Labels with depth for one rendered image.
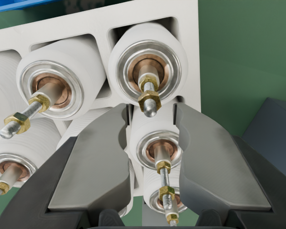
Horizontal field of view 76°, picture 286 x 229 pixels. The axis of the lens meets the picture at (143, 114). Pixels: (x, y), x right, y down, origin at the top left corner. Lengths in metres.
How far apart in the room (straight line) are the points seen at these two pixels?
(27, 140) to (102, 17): 0.22
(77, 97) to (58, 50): 0.06
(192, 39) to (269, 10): 0.27
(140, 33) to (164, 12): 0.08
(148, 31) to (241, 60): 0.35
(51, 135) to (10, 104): 0.10
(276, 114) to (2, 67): 0.57
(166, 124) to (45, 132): 0.22
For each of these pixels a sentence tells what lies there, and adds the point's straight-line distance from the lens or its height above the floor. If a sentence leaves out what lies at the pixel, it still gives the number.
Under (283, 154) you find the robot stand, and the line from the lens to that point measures 0.53.
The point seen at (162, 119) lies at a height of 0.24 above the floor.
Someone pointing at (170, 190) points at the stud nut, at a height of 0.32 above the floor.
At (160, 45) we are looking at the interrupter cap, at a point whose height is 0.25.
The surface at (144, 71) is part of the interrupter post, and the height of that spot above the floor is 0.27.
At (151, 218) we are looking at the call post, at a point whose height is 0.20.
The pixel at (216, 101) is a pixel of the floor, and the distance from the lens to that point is 0.55.
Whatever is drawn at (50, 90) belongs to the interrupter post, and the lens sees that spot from 0.23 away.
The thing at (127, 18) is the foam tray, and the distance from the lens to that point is 0.28.
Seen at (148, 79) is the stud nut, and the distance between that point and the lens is 0.18.
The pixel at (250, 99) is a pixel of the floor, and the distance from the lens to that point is 0.58.
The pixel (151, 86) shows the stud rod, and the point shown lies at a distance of 0.17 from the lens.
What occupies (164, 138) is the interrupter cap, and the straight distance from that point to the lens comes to 0.26.
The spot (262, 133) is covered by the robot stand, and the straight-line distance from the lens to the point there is 0.58.
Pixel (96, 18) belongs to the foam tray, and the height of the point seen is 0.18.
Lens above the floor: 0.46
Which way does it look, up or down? 60 degrees down
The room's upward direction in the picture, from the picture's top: 179 degrees counter-clockwise
